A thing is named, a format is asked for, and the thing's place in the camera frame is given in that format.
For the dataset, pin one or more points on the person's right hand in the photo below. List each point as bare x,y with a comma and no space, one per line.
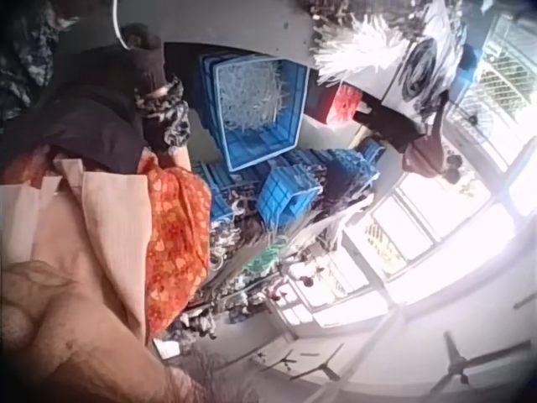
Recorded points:
144,54

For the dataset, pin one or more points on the heap of white plastic pieces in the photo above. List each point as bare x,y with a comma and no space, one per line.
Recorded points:
356,50

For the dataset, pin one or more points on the blue crate of white pieces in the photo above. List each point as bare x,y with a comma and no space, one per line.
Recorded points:
258,105

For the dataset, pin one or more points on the red crate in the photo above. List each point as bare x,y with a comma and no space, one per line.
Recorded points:
344,105

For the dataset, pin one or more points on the stack of blue crates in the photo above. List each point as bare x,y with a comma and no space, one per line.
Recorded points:
289,189

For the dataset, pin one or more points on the ceiling fan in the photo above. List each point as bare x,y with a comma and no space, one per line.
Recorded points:
461,367
312,363

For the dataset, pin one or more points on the window with metal grille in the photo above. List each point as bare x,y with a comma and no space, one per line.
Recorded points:
470,176

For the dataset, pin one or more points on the grey work table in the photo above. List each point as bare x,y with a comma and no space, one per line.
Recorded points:
251,21

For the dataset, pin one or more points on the cluttered rack of parts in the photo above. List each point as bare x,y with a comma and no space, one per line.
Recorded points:
251,260

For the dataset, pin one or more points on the white machine with round opening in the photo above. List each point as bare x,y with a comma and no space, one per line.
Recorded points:
423,69

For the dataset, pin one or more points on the black cloth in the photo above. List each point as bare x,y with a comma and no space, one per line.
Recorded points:
88,109

